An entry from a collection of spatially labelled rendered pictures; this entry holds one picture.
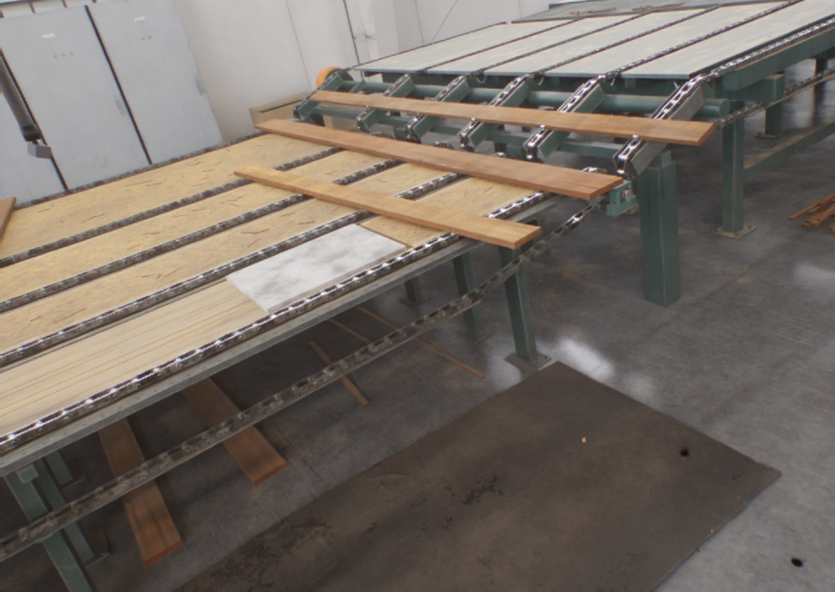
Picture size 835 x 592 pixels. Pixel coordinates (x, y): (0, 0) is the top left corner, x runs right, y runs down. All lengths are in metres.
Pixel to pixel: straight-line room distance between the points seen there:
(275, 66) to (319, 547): 6.87
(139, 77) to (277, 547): 5.78
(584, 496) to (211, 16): 7.09
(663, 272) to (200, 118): 5.60
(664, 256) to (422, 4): 6.91
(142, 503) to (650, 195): 2.66
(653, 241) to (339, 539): 2.02
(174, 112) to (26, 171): 1.48
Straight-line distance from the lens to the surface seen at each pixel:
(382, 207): 3.02
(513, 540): 2.48
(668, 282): 3.59
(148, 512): 3.16
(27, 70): 7.54
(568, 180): 2.93
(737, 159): 4.22
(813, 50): 4.37
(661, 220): 3.42
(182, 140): 7.79
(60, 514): 2.48
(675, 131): 3.23
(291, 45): 8.83
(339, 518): 2.73
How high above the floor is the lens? 1.85
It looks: 24 degrees down
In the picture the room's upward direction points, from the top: 12 degrees counter-clockwise
